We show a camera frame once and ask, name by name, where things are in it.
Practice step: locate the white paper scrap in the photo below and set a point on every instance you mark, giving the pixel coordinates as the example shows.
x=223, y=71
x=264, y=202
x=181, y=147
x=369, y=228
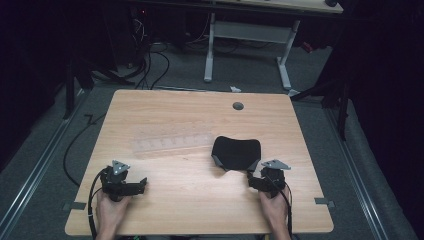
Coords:
x=235, y=89

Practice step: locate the clear plastic compartment box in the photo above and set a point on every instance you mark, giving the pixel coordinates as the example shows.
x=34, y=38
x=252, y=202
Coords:
x=173, y=144

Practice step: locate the grey tape piece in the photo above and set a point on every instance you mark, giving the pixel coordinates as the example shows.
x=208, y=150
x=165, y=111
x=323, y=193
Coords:
x=76, y=206
x=324, y=201

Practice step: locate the black metal stand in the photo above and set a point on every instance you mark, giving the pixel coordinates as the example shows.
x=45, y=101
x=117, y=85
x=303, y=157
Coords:
x=71, y=86
x=333, y=93

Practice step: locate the person's right hand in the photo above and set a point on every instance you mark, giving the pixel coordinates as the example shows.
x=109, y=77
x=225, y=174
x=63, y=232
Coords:
x=275, y=208

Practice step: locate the wooden desk with white legs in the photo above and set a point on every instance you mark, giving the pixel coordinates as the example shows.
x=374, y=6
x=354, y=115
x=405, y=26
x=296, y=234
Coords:
x=253, y=31

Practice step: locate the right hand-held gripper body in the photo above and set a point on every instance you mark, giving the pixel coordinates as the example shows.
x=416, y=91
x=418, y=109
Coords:
x=273, y=178

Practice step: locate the black cloth pouch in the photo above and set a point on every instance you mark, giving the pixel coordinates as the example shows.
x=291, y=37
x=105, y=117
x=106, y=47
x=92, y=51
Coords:
x=236, y=151

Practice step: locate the person's left hand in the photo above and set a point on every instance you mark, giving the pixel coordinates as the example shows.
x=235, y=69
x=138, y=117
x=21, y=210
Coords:
x=111, y=210

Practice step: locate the small red object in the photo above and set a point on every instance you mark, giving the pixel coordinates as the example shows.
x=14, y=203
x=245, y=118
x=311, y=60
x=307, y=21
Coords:
x=307, y=47

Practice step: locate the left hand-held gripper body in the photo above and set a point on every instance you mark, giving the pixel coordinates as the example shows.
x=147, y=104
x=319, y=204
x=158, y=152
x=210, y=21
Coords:
x=117, y=181

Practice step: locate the metal floor rail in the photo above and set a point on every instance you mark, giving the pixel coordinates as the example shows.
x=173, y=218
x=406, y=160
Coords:
x=36, y=166
x=358, y=180

